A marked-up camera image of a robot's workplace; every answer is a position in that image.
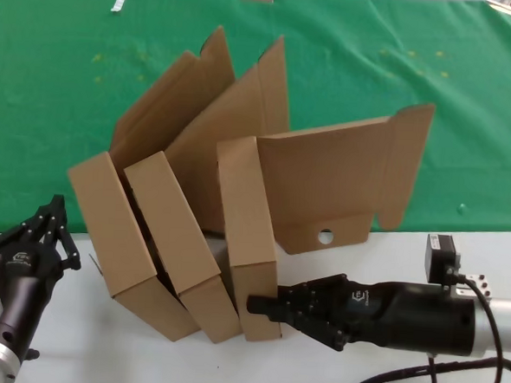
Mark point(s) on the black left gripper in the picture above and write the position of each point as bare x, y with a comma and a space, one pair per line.
24, 290

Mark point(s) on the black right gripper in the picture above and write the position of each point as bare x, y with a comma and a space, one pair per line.
404, 318

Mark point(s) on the brown cardboard box lid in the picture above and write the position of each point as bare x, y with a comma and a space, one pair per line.
325, 183
105, 234
174, 238

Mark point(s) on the green table cloth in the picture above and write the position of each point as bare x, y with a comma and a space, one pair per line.
47, 122

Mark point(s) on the small white strip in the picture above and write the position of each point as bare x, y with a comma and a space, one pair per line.
117, 4

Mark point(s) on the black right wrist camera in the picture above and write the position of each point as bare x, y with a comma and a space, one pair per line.
440, 257

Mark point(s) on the silver right wrist bracket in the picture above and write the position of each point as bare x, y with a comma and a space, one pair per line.
477, 285

